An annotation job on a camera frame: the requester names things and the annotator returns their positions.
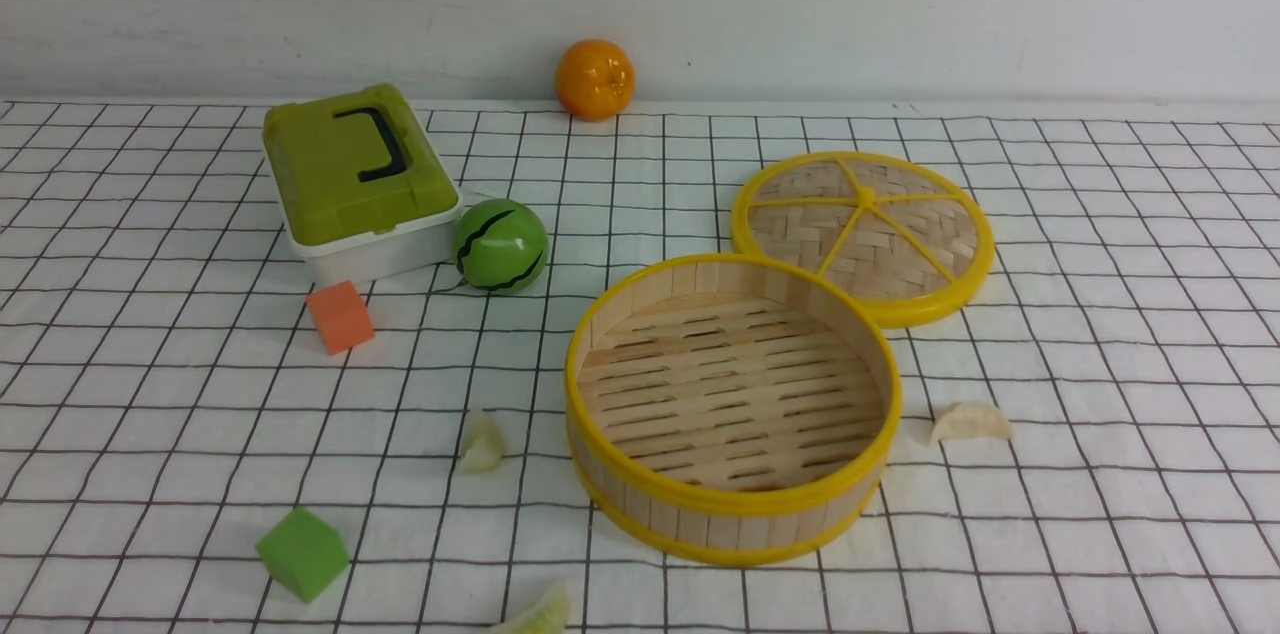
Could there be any pale green toy dumpling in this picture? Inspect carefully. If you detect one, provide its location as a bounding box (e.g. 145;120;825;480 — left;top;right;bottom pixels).
457;410;507;474

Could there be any green-white toy dumpling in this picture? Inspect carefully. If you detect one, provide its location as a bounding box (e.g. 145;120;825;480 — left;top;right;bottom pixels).
486;581;573;634

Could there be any bamboo steamer tray yellow rim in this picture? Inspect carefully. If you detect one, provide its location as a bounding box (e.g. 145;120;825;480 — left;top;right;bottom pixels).
564;254;902;567

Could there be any bamboo steamer lid yellow rim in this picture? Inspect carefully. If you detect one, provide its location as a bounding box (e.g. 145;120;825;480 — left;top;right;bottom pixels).
730;151;996;329

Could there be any green watermelon toy ball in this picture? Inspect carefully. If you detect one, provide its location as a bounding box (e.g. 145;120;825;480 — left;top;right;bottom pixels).
453;199;550;296

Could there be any orange toy fruit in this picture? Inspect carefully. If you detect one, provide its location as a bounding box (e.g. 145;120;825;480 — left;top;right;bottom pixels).
554;40;635;122

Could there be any green lidded white box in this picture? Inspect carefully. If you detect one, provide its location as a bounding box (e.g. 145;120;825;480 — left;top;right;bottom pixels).
262;83;463;288

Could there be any orange foam cube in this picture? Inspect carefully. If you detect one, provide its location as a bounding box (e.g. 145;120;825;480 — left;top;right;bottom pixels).
306;280;376;356

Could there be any cream toy dumpling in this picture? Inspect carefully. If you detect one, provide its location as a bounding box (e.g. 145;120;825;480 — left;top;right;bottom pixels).
931;401;1016;446

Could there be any green foam cube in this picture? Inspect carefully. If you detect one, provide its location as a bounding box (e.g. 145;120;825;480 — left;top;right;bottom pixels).
255;506;351;603

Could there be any white checkered tablecloth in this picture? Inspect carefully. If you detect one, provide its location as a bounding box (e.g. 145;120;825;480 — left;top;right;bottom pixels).
1;97;1279;633

